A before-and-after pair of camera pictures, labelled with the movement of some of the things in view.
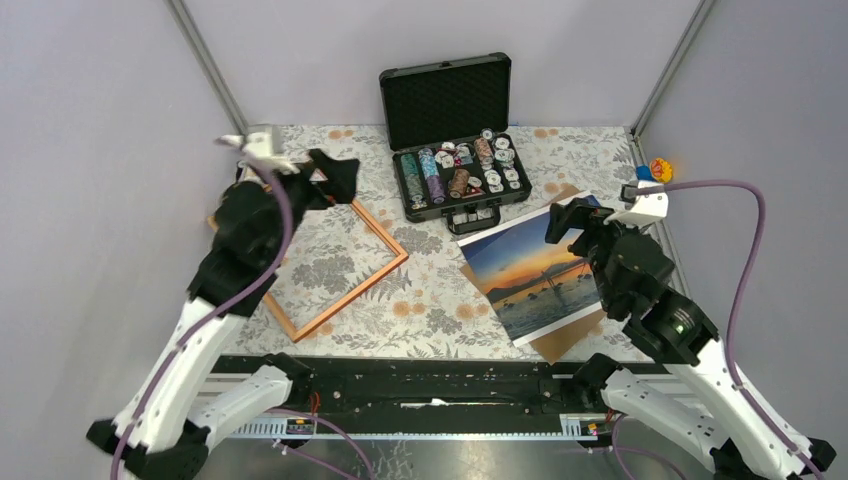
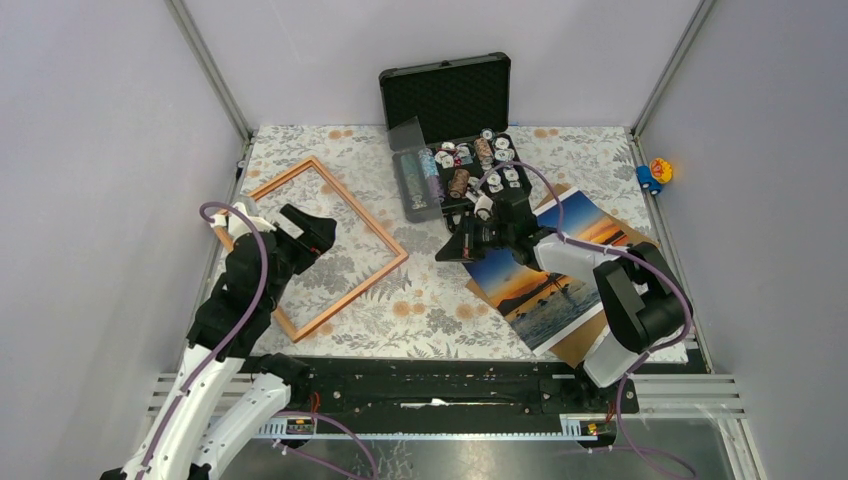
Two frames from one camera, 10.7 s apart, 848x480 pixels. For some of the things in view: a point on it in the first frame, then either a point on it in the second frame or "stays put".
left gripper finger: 341,175 -> 318,232
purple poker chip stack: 437,191 stays put
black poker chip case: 448,127 stays put
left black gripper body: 307,193 -> 295,255
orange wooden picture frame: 351,300 stays put
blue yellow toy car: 658,170 stays put
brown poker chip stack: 459,183 stays put
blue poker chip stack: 428,164 stays put
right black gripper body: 596,234 -> 491,236
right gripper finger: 561,219 -> 457,249
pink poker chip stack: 485,152 stays put
